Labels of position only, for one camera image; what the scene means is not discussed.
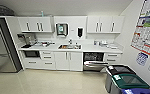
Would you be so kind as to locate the grey bin blue lid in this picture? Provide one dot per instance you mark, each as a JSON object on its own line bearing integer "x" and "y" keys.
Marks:
{"x": 141, "y": 91}

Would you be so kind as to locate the black soap dispenser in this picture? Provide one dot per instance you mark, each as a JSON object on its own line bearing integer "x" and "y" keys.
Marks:
{"x": 80, "y": 32}

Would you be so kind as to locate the wide white drawer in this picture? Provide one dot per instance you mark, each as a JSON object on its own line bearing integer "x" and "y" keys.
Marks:
{"x": 32, "y": 63}

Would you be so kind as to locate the white two-door sink cabinet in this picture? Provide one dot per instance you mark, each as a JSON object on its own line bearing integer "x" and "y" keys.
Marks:
{"x": 69, "y": 61}

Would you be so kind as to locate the blue spray bottle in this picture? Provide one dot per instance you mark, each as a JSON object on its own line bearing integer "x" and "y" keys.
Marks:
{"x": 42, "y": 13}

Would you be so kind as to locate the steel paper towel dispenser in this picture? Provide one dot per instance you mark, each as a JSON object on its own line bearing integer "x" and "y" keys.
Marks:
{"x": 62, "y": 29}

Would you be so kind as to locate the blue dish soap bottle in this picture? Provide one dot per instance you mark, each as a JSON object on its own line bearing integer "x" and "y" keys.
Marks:
{"x": 95, "y": 42}

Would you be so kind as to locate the narrow white drawer unit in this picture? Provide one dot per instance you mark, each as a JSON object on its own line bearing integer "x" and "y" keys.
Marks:
{"x": 112, "y": 58}

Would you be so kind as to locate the built-in black microwave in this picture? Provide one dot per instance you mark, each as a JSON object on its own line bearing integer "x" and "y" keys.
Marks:
{"x": 31, "y": 54}

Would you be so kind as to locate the black coffee machine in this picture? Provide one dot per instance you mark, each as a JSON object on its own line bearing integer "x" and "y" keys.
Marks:
{"x": 26, "y": 40}

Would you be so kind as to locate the stainless steel sink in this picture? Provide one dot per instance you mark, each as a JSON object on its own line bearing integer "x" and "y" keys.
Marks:
{"x": 69, "y": 47}

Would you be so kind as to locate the stainless steel dishwasher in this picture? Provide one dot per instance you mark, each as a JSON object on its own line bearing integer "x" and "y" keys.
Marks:
{"x": 93, "y": 61}

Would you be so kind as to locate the grey bin black lid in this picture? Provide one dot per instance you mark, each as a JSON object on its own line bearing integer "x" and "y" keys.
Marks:
{"x": 117, "y": 71}

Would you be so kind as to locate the stack of plates and cutlery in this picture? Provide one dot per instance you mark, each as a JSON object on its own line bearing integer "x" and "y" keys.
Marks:
{"x": 103, "y": 43}

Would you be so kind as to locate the chrome faucet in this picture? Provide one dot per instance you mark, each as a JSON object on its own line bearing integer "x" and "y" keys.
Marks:
{"x": 70, "y": 41}

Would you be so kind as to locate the white three-drawer unit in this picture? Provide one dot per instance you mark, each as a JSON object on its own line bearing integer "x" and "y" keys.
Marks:
{"x": 47, "y": 60}

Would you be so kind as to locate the stainless steel refrigerator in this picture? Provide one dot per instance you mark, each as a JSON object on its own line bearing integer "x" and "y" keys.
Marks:
{"x": 4, "y": 46}

